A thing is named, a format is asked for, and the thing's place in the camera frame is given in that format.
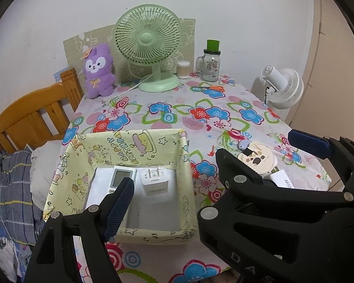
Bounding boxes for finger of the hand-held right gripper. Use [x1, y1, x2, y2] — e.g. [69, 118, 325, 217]
[197, 147, 337, 283]
[287, 129, 354, 210]

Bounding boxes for beige printed wall sheet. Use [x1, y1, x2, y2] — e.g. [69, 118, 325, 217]
[63, 18, 196, 79]

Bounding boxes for orange scissors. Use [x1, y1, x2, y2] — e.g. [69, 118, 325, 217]
[192, 85, 225, 93]

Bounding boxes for green desk fan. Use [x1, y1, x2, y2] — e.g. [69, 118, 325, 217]
[114, 4, 184, 92]

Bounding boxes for cotton swab container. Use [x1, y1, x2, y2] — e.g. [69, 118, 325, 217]
[177, 60, 191, 79]

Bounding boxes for white remote control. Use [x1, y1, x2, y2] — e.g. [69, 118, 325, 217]
[110, 166, 137, 196]

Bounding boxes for beige wardrobe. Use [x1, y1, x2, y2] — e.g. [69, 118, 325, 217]
[295, 0, 354, 190]

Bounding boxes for yellow printed fabric box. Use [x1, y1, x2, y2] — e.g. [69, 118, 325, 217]
[44, 129, 199, 244]

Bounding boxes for white power adapter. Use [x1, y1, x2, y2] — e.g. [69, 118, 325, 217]
[140, 167, 169, 196]

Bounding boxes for white patterned cloth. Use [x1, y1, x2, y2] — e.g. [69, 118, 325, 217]
[0, 235, 19, 283]

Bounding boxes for glass jar with green lid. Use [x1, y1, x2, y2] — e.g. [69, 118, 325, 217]
[196, 39, 222, 82]

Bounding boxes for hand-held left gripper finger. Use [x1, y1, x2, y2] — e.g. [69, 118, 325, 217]
[24, 177, 135, 283]

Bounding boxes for white pillow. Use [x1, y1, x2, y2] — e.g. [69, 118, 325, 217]
[31, 140, 66, 210]

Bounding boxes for floral tablecloth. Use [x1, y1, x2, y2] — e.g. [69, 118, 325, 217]
[24, 73, 333, 283]

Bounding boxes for round beige cartoon case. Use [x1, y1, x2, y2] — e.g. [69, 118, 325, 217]
[237, 141, 279, 178]

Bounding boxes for white fan cable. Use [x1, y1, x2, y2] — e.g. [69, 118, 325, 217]
[115, 75, 154, 98]

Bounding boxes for plaid grey blanket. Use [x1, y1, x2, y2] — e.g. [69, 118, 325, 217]
[0, 147, 45, 246]

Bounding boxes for purple plush rabbit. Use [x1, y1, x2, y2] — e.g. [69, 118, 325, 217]
[82, 44, 117, 99]

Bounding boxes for white fan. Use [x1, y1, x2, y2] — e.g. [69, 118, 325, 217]
[251, 65, 304, 110]

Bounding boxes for wooden bed headboard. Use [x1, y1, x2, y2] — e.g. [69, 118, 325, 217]
[0, 68, 84, 154]

